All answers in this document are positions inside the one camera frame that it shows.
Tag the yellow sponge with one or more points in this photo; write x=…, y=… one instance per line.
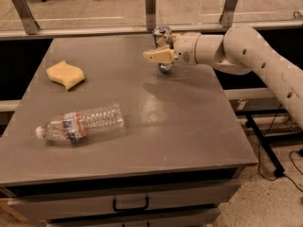
x=65, y=74

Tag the black metal floor stand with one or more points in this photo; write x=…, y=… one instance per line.
x=266, y=141

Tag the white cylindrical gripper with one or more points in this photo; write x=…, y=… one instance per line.
x=185, y=49

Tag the right metal railing bracket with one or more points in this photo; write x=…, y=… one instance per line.
x=226, y=19

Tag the grey drawer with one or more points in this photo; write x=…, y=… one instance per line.
x=121, y=200
x=180, y=218

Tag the metal railing bracket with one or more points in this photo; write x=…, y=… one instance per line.
x=30, y=25
x=150, y=8
x=226, y=19

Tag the clear plastic water bottle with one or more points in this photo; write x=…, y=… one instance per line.
x=72, y=127

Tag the silver blue redbull can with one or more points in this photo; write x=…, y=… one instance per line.
x=162, y=36

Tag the grey lower drawer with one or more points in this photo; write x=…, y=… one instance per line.
x=180, y=218

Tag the middle metal railing bracket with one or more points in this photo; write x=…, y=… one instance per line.
x=150, y=8

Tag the grey upper drawer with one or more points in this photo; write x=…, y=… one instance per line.
x=121, y=200

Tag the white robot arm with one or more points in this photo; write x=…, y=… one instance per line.
x=239, y=51

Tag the left metal railing bracket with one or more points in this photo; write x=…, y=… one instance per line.
x=30, y=25

